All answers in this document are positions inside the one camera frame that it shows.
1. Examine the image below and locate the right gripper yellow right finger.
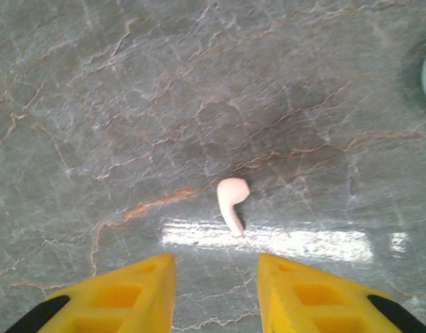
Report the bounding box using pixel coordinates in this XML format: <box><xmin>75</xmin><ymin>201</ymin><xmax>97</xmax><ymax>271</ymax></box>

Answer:
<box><xmin>256</xmin><ymin>253</ymin><xmax>426</xmax><ymax>333</ymax></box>

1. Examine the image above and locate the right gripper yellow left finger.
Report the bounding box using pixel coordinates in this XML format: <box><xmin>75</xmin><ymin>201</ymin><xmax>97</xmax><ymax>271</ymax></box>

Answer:
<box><xmin>4</xmin><ymin>253</ymin><xmax>176</xmax><ymax>333</ymax></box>

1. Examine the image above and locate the white wireless earbud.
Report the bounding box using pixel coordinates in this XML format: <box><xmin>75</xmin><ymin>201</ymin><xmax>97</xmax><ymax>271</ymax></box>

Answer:
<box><xmin>216</xmin><ymin>177</ymin><xmax>251</xmax><ymax>238</ymax></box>

